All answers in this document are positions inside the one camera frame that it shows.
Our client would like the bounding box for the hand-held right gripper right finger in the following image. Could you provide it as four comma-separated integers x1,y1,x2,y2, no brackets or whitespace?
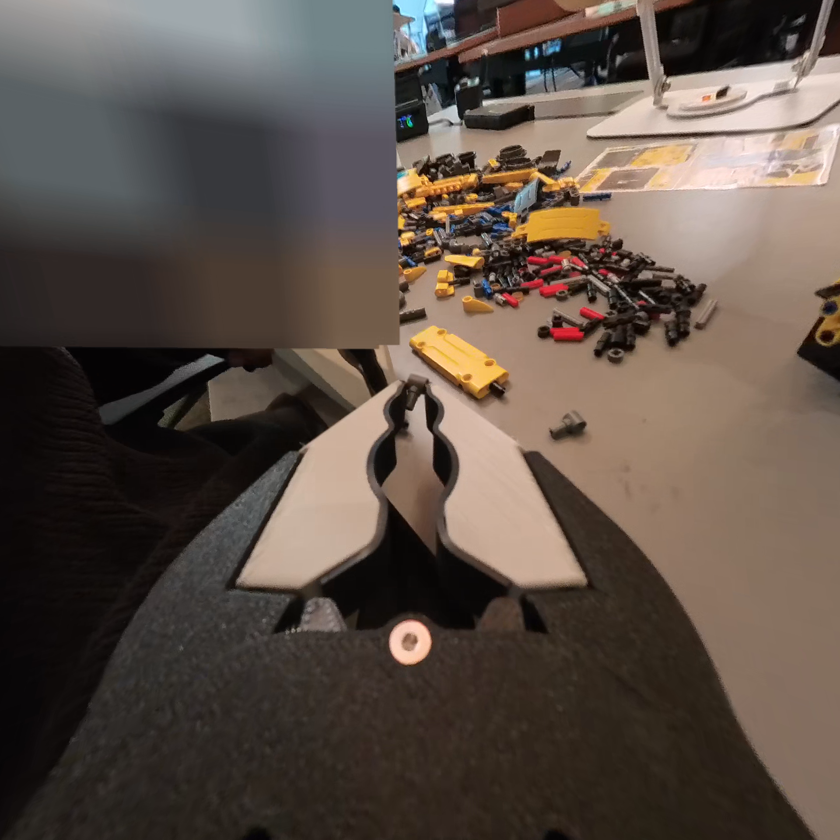
419,386,589,592

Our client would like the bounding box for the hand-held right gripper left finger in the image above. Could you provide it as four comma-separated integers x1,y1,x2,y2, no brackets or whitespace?
235,379,408,592

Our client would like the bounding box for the small grey toy pin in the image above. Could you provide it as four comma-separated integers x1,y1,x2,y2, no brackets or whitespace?
402,374,431,431

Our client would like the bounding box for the yellow rectangular toy panel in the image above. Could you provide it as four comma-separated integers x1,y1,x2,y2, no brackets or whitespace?
409,325,510,399

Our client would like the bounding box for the pile of toy building pieces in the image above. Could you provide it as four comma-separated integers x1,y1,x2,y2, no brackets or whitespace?
397,147,710,365

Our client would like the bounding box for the black and yellow toy assembly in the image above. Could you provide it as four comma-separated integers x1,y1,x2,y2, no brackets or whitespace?
797,279,840,383

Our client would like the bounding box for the flat black box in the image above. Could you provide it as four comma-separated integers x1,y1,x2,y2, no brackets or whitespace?
462,103,536,131

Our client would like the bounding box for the black device with display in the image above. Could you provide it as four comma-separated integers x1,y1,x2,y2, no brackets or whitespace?
395,98,431,143

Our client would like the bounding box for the printed instruction booklet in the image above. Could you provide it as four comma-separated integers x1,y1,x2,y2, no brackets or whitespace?
576,125,840,195

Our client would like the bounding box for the white monitor stand base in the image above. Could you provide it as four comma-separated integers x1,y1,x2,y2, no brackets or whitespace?
586,0,840,140

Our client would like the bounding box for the wooden desk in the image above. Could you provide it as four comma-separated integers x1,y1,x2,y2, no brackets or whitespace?
395,0,697,83

